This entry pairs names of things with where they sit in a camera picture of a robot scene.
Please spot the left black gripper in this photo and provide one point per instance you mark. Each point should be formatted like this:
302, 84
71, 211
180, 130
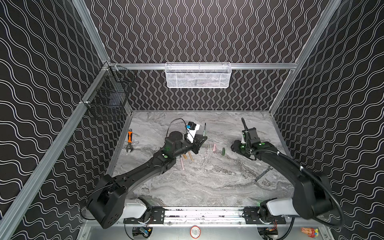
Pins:
199, 141

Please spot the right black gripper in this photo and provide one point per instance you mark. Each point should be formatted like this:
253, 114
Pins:
248, 137

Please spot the green pen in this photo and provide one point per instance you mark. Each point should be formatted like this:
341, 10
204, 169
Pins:
205, 131

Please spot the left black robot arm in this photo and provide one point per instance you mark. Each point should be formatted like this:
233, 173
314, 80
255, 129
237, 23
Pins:
107, 201

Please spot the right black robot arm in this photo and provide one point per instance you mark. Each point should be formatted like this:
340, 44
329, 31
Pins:
312, 195

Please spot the red white round sticker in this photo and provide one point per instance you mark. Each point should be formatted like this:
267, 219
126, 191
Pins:
195, 232

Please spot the orange red small object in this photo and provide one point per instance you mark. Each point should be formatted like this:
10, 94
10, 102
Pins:
310, 232

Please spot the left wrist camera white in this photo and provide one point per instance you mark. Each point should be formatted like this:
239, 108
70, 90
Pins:
192, 129

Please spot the white mesh wire basket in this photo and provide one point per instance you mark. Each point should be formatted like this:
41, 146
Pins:
193, 75

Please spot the orange handled adjustable wrench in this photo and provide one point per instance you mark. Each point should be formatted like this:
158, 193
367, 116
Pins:
129, 147

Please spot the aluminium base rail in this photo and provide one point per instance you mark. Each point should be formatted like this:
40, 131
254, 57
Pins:
206, 216

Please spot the black wire basket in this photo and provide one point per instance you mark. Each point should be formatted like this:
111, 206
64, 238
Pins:
109, 101

